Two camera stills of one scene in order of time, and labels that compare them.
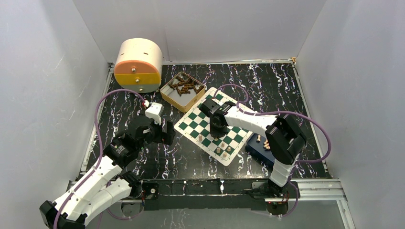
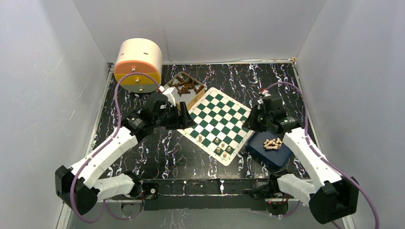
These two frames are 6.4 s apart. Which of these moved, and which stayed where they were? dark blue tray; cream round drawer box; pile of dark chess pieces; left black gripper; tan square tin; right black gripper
Moved: right black gripper; left black gripper
Stayed: pile of dark chess pieces; tan square tin; dark blue tray; cream round drawer box
